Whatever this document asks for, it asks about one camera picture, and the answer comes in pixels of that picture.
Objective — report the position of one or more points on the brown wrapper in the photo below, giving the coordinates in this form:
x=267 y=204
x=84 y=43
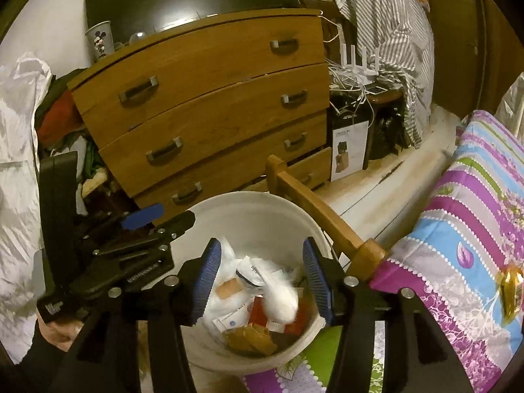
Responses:
x=249 y=339

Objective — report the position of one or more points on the gold foil wrapper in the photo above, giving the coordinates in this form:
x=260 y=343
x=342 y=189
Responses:
x=511 y=290

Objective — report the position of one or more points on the large white plastic bag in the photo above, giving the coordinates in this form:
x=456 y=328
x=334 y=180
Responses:
x=20 y=131

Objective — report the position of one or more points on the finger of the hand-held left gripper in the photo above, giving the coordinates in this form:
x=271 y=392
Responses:
x=176 y=224
x=141 y=217

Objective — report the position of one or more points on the grey cartoon mouse cup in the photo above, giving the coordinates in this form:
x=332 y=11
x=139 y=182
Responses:
x=100 y=41

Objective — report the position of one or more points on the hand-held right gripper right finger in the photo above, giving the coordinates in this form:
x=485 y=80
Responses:
x=317 y=280

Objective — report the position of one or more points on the pile of clothes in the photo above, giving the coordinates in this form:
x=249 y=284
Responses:
x=61 y=110

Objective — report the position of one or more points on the floral striped quilt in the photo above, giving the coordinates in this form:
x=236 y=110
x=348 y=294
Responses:
x=462 y=204

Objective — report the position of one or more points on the tan adhesive bandage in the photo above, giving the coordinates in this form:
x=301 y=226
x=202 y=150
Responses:
x=231 y=290

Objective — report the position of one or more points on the clear plastic bag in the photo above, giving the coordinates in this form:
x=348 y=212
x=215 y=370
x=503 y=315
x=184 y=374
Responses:
x=511 y=98

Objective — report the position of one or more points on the white tissue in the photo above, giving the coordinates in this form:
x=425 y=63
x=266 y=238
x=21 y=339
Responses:
x=282 y=299

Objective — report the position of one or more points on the black white knife block box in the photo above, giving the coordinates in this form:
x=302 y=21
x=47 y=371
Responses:
x=348 y=147

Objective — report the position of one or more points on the white labelled packet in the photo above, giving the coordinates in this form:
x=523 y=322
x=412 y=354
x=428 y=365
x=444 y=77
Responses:
x=231 y=320

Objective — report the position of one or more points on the wooden dresser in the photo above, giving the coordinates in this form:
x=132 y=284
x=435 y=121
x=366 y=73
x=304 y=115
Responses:
x=221 y=86

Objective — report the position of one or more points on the small clear jar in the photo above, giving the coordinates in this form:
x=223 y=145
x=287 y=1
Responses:
x=139 y=36

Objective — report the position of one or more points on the dark wooden side table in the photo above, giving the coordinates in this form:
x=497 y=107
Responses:
x=389 y=98

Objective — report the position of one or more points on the white router with antennas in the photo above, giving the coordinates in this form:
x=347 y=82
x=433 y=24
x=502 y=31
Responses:
x=360 y=69

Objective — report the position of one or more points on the grey striped shirt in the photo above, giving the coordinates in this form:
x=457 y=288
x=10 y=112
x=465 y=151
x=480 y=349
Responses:
x=389 y=28

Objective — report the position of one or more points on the white plastic bucket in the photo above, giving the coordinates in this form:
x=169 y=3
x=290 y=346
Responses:
x=254 y=221

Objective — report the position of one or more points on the red packet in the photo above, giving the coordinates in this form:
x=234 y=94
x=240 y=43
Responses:
x=299 y=323

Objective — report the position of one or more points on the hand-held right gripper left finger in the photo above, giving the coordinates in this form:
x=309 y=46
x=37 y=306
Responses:
x=206 y=282

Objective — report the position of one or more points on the person's left hand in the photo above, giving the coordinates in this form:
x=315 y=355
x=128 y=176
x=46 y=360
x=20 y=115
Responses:
x=61 y=331

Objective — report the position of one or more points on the translucent white plastic bag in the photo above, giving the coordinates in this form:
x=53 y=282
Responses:
x=225 y=262

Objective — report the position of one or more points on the dark wooden wardrobe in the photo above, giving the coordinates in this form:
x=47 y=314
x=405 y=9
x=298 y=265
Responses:
x=462 y=28

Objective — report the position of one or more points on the person's left forearm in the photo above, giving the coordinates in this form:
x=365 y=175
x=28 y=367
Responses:
x=37 y=350

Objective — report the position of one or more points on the wooden dresser drawer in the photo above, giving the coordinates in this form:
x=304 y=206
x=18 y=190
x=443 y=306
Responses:
x=245 y=163
x=315 y=168
x=204 y=57
x=229 y=118

